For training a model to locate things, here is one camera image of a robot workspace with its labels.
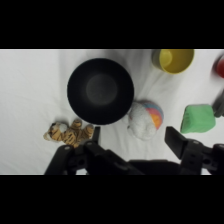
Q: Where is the white rainbow plush toy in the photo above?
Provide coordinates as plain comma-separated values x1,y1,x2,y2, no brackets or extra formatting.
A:
126,99,165,142

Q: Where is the yellow cup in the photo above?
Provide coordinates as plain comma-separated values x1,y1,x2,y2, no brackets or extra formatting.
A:
151,49,196,75

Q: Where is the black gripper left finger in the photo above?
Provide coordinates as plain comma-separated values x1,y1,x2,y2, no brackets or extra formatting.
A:
44,126,135,176

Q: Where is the green soft block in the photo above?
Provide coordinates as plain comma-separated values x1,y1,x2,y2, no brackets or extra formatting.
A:
180,104,217,135

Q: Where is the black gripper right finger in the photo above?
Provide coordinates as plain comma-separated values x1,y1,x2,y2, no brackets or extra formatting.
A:
164,125,224,176

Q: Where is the red round toy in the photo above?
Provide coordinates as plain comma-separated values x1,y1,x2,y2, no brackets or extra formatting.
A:
213,54,224,80

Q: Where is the black bowl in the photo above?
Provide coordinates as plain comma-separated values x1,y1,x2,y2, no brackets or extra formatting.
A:
66,57,135,126

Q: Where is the tiger plush toy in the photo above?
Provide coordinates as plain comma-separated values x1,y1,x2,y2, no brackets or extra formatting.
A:
43,118,96,149

